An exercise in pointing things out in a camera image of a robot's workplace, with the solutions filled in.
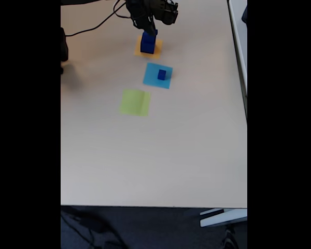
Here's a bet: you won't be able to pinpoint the orange paper square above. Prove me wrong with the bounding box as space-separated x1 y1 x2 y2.
134 35 163 60

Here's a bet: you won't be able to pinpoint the blue paper square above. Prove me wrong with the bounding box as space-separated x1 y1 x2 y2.
142 62 174 90

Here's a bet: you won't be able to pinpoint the green paper square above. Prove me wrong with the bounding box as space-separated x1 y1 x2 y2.
119 89 151 117

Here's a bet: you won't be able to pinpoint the medium blue cube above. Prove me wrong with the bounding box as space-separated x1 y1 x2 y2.
142 30 158 44

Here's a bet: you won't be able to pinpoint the large blue cube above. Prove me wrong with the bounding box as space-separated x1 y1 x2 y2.
140 38 156 54

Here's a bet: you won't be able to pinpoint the white table foot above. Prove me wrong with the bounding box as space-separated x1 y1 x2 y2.
199 208 248 228

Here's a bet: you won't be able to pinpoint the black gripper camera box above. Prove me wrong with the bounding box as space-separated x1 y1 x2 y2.
155 0 179 26

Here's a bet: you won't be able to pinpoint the black floor cables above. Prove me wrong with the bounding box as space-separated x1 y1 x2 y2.
61 207 125 249

